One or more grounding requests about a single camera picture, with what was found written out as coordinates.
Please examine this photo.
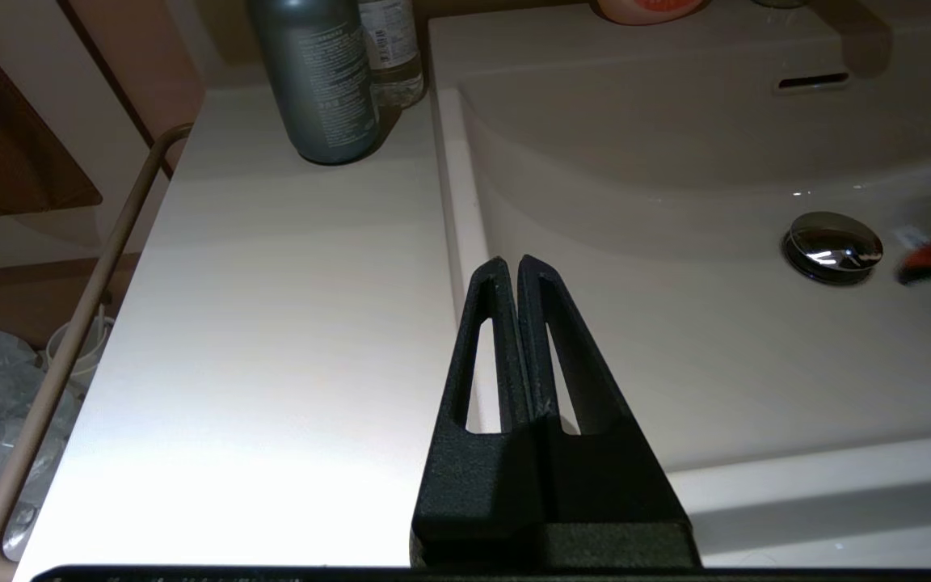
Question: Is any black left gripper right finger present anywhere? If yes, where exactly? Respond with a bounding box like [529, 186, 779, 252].
[518, 255, 701, 568]

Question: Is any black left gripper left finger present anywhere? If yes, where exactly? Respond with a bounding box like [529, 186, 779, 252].
[411, 257, 551, 568]

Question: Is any white sink basin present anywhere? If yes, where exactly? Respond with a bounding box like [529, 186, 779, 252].
[429, 0, 931, 486]

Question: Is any chrome sink drain stopper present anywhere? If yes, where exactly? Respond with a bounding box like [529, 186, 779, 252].
[782, 212, 884, 286]

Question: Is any white plastic cup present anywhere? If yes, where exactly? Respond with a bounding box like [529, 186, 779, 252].
[45, 315, 115, 385]

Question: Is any beige towel bar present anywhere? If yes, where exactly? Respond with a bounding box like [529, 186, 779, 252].
[0, 123, 194, 582]

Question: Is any dark green pump bottle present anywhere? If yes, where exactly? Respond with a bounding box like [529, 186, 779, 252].
[246, 0, 383, 167]

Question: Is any clear bottle white label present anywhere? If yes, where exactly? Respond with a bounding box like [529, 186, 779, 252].
[356, 0, 426, 110]

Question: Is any pink soap pump bottle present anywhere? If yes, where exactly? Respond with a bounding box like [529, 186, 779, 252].
[589, 0, 713, 25]

